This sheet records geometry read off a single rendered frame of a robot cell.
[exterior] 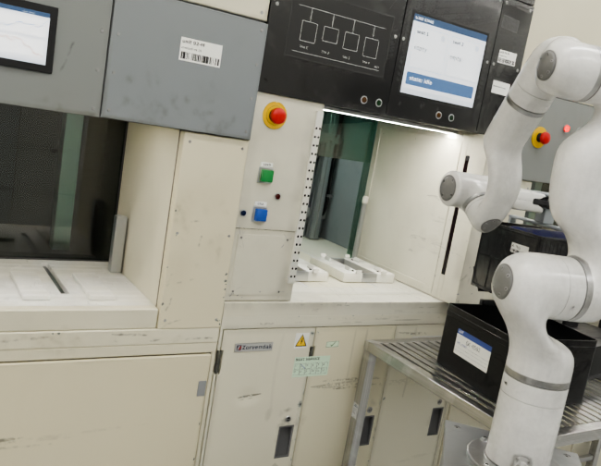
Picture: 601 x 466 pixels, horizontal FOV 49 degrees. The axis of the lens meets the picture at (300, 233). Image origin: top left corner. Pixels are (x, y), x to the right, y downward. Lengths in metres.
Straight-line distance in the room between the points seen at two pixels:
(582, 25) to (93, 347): 1.78
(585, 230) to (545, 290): 0.14
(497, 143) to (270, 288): 0.68
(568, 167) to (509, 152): 0.27
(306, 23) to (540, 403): 1.01
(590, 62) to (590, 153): 0.16
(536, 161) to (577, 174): 1.02
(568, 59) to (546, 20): 1.03
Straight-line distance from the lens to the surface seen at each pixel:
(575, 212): 1.27
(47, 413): 1.65
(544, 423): 1.33
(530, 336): 1.26
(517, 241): 1.71
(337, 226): 2.76
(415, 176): 2.26
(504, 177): 1.51
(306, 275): 2.02
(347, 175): 2.74
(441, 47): 1.94
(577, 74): 1.24
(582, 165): 1.26
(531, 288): 1.22
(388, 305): 1.98
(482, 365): 1.74
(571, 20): 2.36
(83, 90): 1.47
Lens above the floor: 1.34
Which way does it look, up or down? 9 degrees down
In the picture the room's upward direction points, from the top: 10 degrees clockwise
